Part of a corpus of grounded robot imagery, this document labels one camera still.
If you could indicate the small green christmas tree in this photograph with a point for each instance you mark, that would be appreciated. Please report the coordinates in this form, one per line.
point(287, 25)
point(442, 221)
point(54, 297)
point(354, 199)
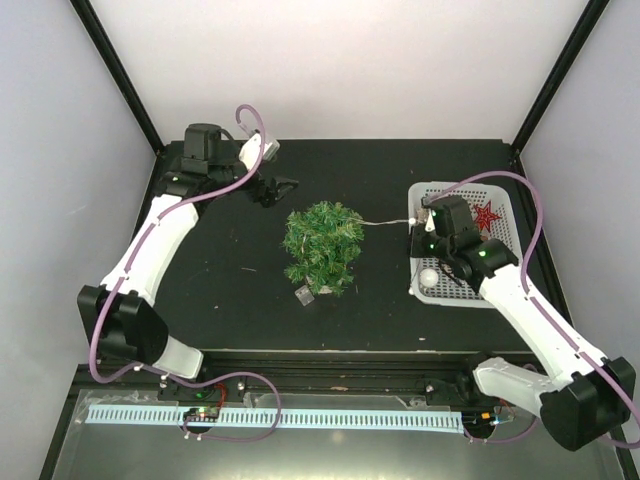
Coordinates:
point(322, 245)

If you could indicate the black frame post left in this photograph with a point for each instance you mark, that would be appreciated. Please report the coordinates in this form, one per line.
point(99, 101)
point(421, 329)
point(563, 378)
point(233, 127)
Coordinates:
point(106, 50)

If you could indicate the white plastic basket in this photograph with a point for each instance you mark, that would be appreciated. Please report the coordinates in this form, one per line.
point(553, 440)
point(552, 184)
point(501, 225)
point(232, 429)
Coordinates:
point(448, 279)

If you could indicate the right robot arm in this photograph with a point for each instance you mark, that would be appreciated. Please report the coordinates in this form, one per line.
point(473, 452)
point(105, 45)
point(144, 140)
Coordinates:
point(581, 394)

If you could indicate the right circuit board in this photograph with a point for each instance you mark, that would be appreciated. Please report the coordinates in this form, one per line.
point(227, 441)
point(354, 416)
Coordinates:
point(496, 416)

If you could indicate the black frame post right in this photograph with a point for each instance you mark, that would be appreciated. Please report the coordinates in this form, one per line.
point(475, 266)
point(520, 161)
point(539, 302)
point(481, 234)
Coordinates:
point(584, 26)

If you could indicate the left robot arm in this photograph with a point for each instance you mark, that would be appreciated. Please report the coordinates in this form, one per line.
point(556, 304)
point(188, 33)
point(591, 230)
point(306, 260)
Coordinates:
point(118, 313)

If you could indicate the left circuit board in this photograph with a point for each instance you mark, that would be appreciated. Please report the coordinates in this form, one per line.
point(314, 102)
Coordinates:
point(202, 414)

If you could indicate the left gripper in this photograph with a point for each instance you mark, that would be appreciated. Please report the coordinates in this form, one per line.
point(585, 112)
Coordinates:
point(268, 197)

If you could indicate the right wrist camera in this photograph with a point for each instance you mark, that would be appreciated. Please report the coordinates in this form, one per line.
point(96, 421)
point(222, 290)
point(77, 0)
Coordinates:
point(425, 218)

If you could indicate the red star ornament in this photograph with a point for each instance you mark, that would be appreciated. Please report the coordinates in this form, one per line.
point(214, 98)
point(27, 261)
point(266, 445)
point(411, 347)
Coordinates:
point(485, 216)

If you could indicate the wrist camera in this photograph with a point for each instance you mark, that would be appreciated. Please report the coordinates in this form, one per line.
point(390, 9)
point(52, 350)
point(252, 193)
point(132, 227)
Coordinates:
point(425, 218)
point(249, 152)

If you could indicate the circuit board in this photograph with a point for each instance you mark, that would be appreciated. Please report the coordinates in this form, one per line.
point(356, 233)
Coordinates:
point(496, 416)
point(202, 414)

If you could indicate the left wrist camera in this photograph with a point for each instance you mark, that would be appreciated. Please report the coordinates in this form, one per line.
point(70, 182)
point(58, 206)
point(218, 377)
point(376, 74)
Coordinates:
point(249, 152)

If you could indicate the black frame post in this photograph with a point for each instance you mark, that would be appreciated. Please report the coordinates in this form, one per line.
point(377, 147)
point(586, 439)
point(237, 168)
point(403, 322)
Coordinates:
point(106, 50)
point(584, 26)

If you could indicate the white slotted cable duct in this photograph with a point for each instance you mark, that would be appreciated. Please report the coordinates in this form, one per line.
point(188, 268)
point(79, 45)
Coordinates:
point(326, 419)

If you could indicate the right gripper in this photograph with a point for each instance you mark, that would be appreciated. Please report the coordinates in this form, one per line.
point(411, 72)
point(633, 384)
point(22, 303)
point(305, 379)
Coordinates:
point(415, 248)

